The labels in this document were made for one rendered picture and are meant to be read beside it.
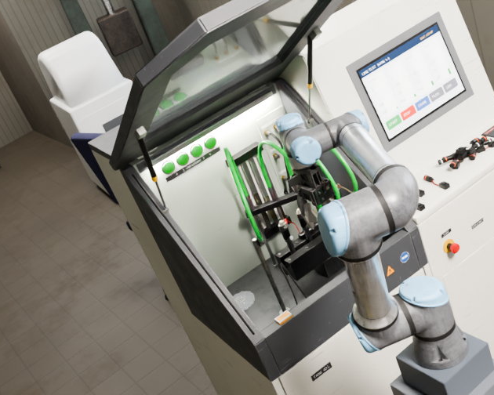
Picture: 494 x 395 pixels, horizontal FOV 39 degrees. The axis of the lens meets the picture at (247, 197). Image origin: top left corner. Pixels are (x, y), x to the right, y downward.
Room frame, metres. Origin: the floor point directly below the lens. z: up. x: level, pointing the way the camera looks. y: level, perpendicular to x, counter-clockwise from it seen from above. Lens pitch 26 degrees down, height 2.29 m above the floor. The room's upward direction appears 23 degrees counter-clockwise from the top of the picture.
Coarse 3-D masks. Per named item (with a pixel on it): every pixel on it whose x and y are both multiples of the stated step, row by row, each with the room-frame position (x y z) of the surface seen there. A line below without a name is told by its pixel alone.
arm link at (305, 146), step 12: (288, 132) 1.79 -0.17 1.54; (300, 132) 1.74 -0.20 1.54; (312, 132) 1.72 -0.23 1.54; (324, 132) 1.71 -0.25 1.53; (288, 144) 1.75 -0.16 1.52; (300, 144) 1.68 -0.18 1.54; (312, 144) 1.68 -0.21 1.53; (324, 144) 1.70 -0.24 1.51; (300, 156) 1.68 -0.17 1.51; (312, 156) 1.68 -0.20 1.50
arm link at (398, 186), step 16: (352, 112) 1.73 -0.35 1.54; (336, 128) 1.71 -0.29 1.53; (352, 128) 1.66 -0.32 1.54; (368, 128) 1.70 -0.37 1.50; (336, 144) 1.70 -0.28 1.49; (352, 144) 1.60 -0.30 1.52; (368, 144) 1.55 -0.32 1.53; (368, 160) 1.50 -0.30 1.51; (384, 160) 1.46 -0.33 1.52; (368, 176) 1.48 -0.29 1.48; (384, 176) 1.38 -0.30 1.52; (400, 176) 1.36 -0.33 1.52; (384, 192) 1.32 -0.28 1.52; (400, 192) 1.31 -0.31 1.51; (416, 192) 1.34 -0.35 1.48; (400, 208) 1.29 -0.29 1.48; (400, 224) 1.29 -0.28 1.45
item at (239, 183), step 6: (228, 150) 2.23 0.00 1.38; (228, 156) 2.09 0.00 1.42; (228, 162) 2.07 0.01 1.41; (234, 168) 2.28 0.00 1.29; (234, 174) 2.02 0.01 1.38; (234, 180) 2.00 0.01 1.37; (240, 180) 2.29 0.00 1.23; (240, 186) 1.98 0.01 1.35; (240, 192) 1.97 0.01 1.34; (246, 192) 2.30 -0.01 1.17; (246, 198) 2.29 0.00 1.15; (246, 204) 1.94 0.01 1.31; (246, 210) 1.94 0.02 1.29; (252, 216) 1.93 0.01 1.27; (252, 222) 1.92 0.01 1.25; (258, 234) 1.93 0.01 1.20
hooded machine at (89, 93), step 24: (72, 48) 5.73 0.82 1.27; (96, 48) 5.73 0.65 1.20; (48, 72) 5.68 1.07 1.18; (72, 72) 5.61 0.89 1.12; (96, 72) 5.64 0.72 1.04; (72, 96) 5.53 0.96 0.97; (96, 96) 5.52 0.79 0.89; (120, 96) 5.56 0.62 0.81; (72, 120) 5.45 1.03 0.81; (96, 120) 5.47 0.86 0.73; (120, 120) 5.52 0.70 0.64
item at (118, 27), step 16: (64, 0) 6.99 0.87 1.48; (144, 0) 7.10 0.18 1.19; (80, 16) 7.00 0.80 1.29; (112, 16) 7.03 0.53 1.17; (128, 16) 7.05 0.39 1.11; (144, 16) 7.09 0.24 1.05; (80, 32) 6.99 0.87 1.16; (112, 32) 7.02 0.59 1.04; (128, 32) 7.04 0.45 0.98; (160, 32) 7.10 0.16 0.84; (112, 48) 7.01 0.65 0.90; (128, 48) 7.03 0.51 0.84; (160, 48) 7.09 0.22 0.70
